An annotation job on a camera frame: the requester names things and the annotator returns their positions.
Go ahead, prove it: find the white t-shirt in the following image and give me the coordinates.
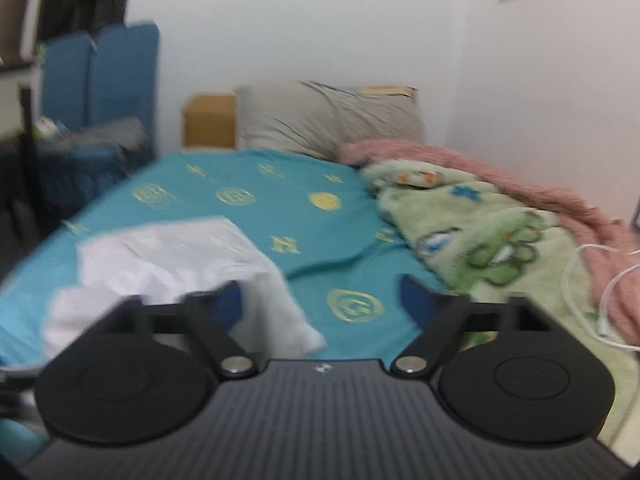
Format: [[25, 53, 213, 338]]
[[41, 217, 326, 359]]

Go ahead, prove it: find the blue folding chair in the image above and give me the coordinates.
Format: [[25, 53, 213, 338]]
[[38, 20, 162, 172]]

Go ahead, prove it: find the teal smiley bed sheet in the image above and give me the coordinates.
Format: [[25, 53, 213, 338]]
[[1, 151, 439, 365]]

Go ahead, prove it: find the green cartoon fleece blanket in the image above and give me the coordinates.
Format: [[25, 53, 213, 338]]
[[360, 159, 639, 463]]

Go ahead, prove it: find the pink fluffy blanket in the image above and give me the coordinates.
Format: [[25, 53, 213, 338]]
[[337, 138, 640, 331]]

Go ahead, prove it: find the yellow headboard cushion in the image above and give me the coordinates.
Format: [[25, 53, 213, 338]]
[[182, 93, 236, 150]]

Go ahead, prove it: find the grey pillow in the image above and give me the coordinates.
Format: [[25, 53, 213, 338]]
[[233, 81, 424, 160]]

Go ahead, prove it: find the grey cloth on chair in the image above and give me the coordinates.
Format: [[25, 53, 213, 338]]
[[38, 117, 146, 153]]

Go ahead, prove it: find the white dark-top desk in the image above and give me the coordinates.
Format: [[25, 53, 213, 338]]
[[1, 62, 46, 230]]

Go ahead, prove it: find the white charging cable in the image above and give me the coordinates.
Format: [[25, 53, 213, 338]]
[[562, 242, 640, 352]]

